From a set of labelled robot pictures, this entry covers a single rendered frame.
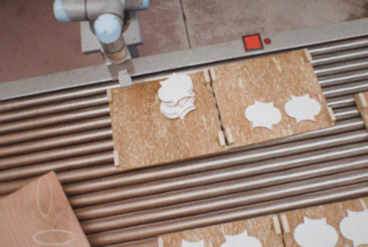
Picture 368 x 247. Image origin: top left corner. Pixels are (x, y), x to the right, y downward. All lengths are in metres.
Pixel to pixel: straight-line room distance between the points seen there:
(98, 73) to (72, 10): 0.46
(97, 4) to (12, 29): 2.03
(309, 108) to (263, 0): 1.64
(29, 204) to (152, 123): 0.52
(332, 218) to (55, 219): 0.93
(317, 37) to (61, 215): 1.23
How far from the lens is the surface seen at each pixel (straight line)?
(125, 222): 1.45
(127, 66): 1.36
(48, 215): 1.40
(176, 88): 1.51
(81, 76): 1.71
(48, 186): 1.43
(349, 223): 1.47
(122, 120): 1.55
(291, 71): 1.64
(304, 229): 1.42
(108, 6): 1.27
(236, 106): 1.54
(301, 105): 1.57
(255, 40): 1.71
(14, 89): 1.79
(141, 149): 1.49
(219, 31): 2.88
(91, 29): 1.87
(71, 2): 1.31
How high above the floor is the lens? 2.32
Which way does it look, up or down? 64 degrees down
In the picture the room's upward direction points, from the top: 8 degrees counter-clockwise
